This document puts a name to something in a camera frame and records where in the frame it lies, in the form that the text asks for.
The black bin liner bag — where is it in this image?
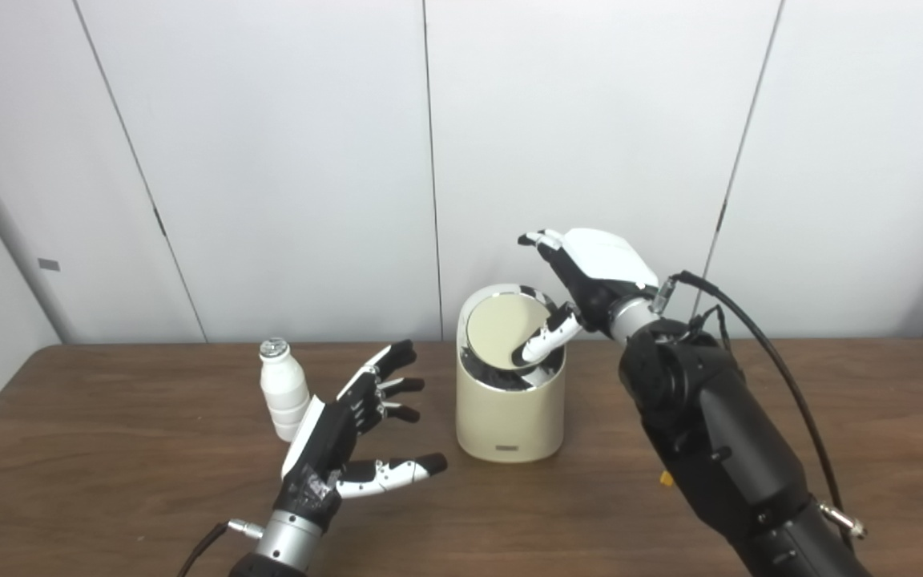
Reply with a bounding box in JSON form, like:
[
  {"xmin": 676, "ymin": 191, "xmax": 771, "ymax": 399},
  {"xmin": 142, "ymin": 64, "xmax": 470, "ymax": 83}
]
[{"xmin": 459, "ymin": 345, "xmax": 565, "ymax": 392}]

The small white plastic bottle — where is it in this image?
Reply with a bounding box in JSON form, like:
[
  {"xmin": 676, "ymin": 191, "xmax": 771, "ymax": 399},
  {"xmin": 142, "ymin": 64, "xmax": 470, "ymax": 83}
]
[{"xmin": 260, "ymin": 337, "xmax": 312, "ymax": 442}]

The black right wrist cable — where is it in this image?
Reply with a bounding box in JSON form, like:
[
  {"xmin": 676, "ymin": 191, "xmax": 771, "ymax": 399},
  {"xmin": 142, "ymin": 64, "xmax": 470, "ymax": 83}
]
[{"xmin": 650, "ymin": 271, "xmax": 868, "ymax": 554}]

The round cream bin lid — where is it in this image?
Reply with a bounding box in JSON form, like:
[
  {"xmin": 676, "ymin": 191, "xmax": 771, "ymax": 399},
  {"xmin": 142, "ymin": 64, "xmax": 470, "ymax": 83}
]
[{"xmin": 466, "ymin": 294, "xmax": 552, "ymax": 371}]

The white and black right hand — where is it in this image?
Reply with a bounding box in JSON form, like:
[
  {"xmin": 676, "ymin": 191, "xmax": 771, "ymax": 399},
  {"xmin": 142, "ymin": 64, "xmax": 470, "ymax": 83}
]
[{"xmin": 512, "ymin": 228, "xmax": 661, "ymax": 366}]

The cream-colored bin body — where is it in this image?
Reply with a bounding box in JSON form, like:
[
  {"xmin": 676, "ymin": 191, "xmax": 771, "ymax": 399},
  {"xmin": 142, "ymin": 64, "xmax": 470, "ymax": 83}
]
[{"xmin": 455, "ymin": 283, "xmax": 566, "ymax": 463}]

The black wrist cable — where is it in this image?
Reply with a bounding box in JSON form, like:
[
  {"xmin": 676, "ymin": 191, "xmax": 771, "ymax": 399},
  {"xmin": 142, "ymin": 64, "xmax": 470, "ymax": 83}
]
[
  {"xmin": 177, "ymin": 519, "xmax": 264, "ymax": 577},
  {"xmin": 650, "ymin": 271, "xmax": 868, "ymax": 554}
]

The white and black left hand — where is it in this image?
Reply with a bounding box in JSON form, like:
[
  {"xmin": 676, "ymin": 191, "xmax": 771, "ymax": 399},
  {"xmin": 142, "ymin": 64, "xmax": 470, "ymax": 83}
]
[{"xmin": 273, "ymin": 339, "xmax": 448, "ymax": 531}]

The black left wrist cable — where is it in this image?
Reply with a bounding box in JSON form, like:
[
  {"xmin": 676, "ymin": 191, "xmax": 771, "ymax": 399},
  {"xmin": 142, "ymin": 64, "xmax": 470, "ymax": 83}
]
[{"xmin": 177, "ymin": 519, "xmax": 264, "ymax": 577}]

